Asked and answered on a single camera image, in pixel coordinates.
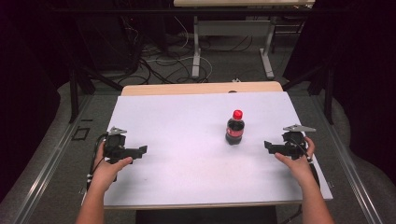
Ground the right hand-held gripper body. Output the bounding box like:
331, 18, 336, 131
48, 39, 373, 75
276, 123, 317, 161

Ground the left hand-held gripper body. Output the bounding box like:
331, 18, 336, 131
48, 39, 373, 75
103, 126, 135, 165

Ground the dark soda bottle red label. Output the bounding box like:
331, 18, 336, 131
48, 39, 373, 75
224, 117, 246, 146

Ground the person's right hand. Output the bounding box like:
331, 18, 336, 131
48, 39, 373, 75
274, 135, 318, 189

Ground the person's left hand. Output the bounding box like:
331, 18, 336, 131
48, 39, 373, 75
89, 141, 134, 192

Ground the white board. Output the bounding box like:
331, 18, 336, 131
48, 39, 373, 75
83, 91, 333, 210

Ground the black metal stand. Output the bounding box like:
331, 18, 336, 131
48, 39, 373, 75
68, 62, 124, 124
281, 62, 336, 126

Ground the light wooden table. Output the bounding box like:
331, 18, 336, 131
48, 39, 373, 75
81, 81, 333, 211

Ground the dark curtain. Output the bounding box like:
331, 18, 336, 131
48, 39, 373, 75
0, 0, 78, 203
281, 0, 396, 185

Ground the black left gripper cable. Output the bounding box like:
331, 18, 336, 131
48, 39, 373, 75
86, 133, 109, 192

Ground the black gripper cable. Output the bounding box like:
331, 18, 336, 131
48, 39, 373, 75
287, 136, 321, 189
86, 133, 109, 192

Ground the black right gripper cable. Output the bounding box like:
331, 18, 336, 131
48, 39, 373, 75
287, 136, 321, 189

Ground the grey metal floor rail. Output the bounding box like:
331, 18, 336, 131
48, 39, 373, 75
311, 92, 385, 224
12, 92, 94, 224

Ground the tangle of black floor cables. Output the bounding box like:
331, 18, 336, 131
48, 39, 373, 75
118, 15, 254, 86

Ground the white floor cable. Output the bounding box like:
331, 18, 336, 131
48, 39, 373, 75
145, 15, 214, 82

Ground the grey metal frame desk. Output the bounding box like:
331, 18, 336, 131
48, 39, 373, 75
173, 0, 316, 80

